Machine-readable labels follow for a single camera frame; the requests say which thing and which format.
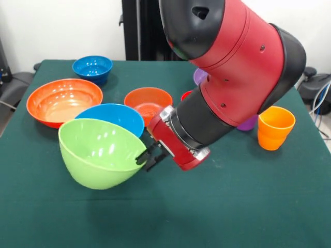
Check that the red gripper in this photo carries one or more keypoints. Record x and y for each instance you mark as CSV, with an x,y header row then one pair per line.
x,y
168,139

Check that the green bowl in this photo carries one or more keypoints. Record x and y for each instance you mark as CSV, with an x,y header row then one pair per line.
x,y
98,155

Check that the large light blue bowl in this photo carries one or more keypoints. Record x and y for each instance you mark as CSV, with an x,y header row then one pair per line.
x,y
116,116

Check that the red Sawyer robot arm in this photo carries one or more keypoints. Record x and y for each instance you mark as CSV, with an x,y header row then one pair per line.
x,y
232,64

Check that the dark green table cloth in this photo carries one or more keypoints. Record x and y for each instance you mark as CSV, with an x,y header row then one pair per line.
x,y
181,206

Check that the small orange bowl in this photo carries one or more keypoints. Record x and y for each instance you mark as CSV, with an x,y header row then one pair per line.
x,y
144,98

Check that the red cup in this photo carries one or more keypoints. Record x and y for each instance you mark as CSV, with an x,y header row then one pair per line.
x,y
185,96

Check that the purple bowl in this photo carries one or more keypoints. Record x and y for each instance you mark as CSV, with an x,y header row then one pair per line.
x,y
199,76

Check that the purple cup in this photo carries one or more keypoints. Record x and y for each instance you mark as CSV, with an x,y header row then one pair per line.
x,y
248,125

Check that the small dark blue bowl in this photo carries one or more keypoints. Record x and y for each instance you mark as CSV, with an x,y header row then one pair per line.
x,y
90,71

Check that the large orange bowl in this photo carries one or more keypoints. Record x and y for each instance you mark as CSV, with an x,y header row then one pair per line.
x,y
59,103

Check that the orange cup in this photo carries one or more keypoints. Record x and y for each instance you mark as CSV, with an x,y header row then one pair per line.
x,y
274,134

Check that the grey office chair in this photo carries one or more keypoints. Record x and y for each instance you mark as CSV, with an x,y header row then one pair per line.
x,y
18,82

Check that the black equipment stand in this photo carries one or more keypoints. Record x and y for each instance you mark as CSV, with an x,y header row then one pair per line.
x,y
3,64

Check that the black chair base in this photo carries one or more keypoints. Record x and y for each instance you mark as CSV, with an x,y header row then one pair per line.
x,y
318,85

